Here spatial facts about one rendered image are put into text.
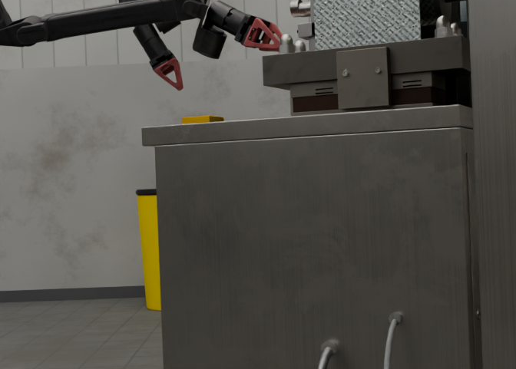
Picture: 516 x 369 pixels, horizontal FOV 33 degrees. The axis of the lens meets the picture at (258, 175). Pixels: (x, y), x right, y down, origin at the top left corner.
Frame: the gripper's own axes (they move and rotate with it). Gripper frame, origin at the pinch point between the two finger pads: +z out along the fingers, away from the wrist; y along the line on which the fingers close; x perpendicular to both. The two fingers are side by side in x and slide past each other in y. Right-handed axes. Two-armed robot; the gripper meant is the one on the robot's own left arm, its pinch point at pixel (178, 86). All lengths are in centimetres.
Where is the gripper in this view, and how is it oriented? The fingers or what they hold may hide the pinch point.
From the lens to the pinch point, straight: 241.2
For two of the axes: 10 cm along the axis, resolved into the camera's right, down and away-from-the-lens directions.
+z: 5.3, 8.5, -0.1
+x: -8.5, 5.3, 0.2
